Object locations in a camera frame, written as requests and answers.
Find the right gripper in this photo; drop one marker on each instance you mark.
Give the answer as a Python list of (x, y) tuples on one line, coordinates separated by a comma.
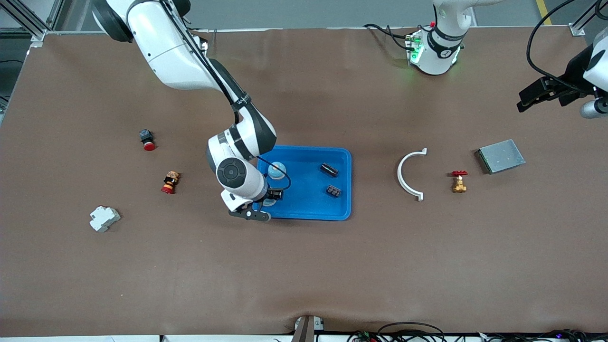
[(275, 194)]

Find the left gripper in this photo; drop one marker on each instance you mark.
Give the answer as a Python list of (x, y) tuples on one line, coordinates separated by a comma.
[(573, 71)]

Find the light blue dome bell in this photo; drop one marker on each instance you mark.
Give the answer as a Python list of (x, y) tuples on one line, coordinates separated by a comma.
[(278, 168), (269, 203)]

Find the black electrolytic capacitor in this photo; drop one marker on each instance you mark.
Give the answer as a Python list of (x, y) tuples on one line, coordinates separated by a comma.
[(333, 191)]

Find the brown electrolytic capacitor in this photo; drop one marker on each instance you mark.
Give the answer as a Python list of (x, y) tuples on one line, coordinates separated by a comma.
[(328, 170)]

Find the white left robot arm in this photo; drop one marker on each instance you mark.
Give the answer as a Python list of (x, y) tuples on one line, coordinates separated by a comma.
[(437, 52)]

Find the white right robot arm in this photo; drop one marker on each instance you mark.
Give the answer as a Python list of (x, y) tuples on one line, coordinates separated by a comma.
[(166, 52)]

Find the blue plastic tray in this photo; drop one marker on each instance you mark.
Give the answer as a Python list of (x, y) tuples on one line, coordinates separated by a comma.
[(308, 204)]

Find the silver metal power supply box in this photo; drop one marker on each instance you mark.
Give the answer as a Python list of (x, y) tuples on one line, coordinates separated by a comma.
[(501, 156)]

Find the brown paper table cover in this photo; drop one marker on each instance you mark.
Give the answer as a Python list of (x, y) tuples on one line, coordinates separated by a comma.
[(304, 266)]

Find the white curved pipe clamp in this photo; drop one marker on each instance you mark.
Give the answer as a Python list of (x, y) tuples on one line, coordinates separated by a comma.
[(399, 175)]

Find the black red emergency stop button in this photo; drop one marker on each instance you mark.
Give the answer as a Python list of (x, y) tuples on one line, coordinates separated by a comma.
[(147, 138)]

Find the white circuit breaker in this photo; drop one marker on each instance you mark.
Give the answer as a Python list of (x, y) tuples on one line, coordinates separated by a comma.
[(104, 218)]

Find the aluminium frame profile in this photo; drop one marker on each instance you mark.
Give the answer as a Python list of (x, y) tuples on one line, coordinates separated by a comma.
[(577, 29), (35, 33)]

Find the red yellow push button switch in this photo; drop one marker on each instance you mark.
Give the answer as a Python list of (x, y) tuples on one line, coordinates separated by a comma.
[(170, 183)]

